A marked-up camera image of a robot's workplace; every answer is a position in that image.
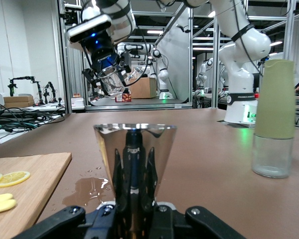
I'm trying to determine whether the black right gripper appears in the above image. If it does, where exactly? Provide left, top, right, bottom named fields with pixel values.
left=81, top=34, right=133, bottom=92

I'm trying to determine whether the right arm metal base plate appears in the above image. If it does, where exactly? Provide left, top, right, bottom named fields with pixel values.
left=216, top=119, right=256, bottom=129

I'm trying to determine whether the yellow plastic knife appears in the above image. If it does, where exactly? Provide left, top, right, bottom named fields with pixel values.
left=0, top=199, right=17, bottom=216

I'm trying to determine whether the clear glass measuring cup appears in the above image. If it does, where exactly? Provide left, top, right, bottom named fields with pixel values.
left=98, top=66, right=128, bottom=97

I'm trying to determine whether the wooden cutting board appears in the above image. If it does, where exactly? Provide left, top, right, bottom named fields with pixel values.
left=0, top=152, right=72, bottom=239

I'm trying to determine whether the steel cone jigger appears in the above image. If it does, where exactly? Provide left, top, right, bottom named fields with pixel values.
left=93, top=123, right=177, bottom=239

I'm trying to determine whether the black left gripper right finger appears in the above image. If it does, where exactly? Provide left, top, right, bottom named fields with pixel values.
left=149, top=202, right=247, bottom=239

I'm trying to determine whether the large cardboard box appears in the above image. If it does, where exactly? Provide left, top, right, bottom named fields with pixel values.
left=128, top=77, right=157, bottom=99

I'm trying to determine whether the black cable bundle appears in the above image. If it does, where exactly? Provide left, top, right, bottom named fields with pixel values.
left=0, top=99, right=65, bottom=146

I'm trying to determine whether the red orange printed box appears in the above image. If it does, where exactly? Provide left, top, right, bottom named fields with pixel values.
left=114, top=93, right=132, bottom=103

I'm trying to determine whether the flat cardboard box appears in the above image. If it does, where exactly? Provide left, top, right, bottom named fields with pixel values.
left=3, top=96, right=35, bottom=108

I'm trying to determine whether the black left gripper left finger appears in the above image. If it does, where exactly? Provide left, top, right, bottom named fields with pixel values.
left=13, top=203, right=120, bottom=239

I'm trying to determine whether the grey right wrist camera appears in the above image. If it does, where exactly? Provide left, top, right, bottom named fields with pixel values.
left=66, top=13, right=113, bottom=44

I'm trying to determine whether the green sleeved glass bottle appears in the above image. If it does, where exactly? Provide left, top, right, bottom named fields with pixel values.
left=251, top=59, right=297, bottom=179

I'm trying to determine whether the brown table cover sheet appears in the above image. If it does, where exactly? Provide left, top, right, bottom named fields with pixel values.
left=0, top=108, right=299, bottom=239

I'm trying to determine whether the spilled liquid puddle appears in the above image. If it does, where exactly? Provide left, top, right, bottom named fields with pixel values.
left=62, top=168, right=113, bottom=207

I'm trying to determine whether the yellow plastic fork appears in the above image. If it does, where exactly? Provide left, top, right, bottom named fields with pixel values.
left=0, top=193, right=13, bottom=205

